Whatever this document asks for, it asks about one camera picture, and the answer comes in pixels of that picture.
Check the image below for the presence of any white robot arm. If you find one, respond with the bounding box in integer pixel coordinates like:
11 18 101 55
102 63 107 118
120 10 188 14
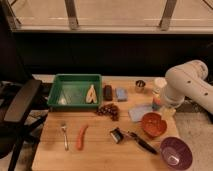
160 60 213 115

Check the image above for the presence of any dark brown block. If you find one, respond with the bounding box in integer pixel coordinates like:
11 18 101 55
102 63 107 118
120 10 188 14
104 85 113 101

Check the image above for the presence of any blue sponge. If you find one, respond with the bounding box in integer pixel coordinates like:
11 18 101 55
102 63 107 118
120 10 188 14
115 87 127 101

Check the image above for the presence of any bunch of dark grapes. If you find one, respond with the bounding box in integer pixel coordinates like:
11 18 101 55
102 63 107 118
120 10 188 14
96 103 119 121

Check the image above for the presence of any small metal cup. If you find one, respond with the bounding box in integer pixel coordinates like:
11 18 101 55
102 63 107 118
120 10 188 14
135 80 146 92

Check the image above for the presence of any green plastic tray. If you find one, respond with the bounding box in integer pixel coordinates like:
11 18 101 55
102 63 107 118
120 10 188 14
47 74 102 110

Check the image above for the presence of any light blue cloth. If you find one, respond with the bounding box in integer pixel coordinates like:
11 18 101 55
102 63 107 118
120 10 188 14
128 104 152 122

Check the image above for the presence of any small black tin can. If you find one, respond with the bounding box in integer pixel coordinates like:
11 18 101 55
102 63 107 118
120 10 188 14
110 128 124 143

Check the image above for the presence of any metal fork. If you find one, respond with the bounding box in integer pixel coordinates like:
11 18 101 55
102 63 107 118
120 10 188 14
61 123 69 151

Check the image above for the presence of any orange carrot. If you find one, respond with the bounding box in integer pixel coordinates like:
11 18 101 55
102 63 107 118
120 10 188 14
76 124 88 150

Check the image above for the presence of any red heart-shaped bowl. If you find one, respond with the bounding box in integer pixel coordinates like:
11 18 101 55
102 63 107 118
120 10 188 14
141 112 167 138

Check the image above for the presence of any black office chair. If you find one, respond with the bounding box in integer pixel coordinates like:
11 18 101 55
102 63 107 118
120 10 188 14
0 80 47 171

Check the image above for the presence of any purple plastic bowl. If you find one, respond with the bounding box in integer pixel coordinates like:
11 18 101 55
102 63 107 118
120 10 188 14
160 137 193 171

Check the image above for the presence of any black handled peeler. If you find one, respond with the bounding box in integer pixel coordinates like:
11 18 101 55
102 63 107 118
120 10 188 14
127 131 158 154

